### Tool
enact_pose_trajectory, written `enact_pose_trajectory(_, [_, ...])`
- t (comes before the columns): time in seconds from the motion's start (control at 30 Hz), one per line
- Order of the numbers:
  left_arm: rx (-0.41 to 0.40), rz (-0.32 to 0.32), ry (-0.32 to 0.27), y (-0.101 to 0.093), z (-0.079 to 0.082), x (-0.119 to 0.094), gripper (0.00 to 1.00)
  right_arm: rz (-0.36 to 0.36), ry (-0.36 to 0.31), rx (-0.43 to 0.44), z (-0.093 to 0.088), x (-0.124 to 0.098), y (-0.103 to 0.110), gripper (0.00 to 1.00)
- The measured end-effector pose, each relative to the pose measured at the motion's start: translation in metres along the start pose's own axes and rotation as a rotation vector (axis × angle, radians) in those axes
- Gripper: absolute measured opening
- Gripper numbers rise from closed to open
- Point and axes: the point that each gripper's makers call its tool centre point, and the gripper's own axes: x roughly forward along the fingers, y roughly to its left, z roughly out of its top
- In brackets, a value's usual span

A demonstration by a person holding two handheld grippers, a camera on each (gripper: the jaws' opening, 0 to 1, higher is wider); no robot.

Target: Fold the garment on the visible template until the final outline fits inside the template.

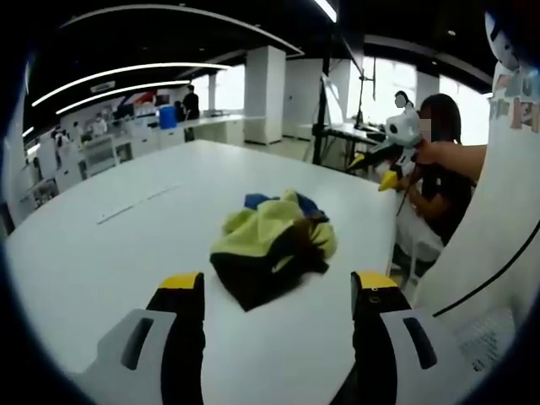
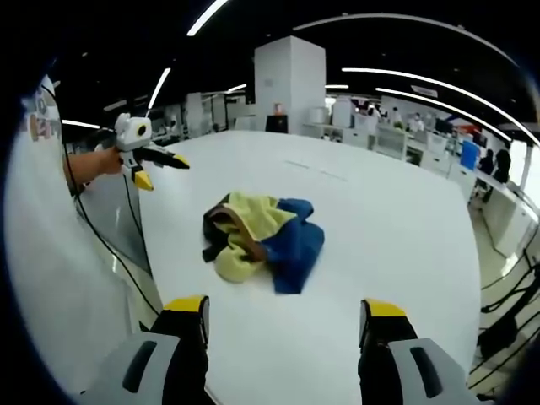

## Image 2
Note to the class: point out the person's left hand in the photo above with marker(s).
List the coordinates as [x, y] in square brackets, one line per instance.
[107, 162]

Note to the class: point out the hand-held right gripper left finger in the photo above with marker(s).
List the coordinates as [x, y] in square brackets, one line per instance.
[169, 367]

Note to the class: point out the short ceiling light strip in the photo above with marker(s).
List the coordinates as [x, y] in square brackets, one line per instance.
[159, 88]
[206, 17]

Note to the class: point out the curved ceiling rail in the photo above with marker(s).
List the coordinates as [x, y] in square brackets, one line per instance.
[401, 21]

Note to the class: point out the white square pillar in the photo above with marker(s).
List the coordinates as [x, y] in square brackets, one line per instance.
[289, 84]

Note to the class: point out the yellow and blue garment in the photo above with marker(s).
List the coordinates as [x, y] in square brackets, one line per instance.
[270, 236]

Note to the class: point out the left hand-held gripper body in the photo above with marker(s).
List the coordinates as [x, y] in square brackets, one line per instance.
[131, 135]

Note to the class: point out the black floor stand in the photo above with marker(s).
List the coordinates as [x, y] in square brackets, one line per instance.
[512, 304]

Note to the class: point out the long ceiling light strip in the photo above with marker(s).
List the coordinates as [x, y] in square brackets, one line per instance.
[422, 79]
[426, 101]

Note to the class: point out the blue bin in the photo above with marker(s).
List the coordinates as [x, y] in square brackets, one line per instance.
[469, 155]

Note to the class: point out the person's white printed shirt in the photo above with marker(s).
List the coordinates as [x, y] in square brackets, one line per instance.
[50, 253]

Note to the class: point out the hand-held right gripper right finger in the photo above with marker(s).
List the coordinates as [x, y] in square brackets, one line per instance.
[388, 371]

